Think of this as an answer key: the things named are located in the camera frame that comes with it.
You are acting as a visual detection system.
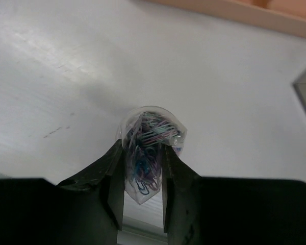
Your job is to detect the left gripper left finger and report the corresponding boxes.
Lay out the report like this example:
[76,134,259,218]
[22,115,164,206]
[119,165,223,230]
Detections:
[0,140,124,244]

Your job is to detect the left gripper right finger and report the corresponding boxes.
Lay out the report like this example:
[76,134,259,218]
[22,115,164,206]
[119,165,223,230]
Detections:
[161,146,306,244]

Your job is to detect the pink plastic file organizer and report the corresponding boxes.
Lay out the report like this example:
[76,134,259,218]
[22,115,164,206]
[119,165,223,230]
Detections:
[133,1,306,39]

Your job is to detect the aluminium rail frame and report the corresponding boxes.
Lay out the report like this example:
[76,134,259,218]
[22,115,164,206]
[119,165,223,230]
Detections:
[117,216,168,245]

